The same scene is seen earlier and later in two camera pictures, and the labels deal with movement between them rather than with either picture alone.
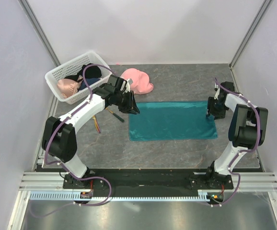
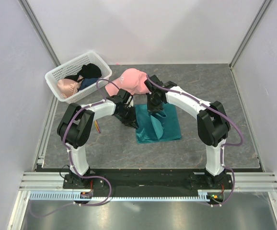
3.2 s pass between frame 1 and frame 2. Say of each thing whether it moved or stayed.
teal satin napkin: moved
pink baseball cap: stayed
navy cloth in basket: stayed
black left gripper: moved
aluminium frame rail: stayed
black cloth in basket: stayed
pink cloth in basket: stayed
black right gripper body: moved
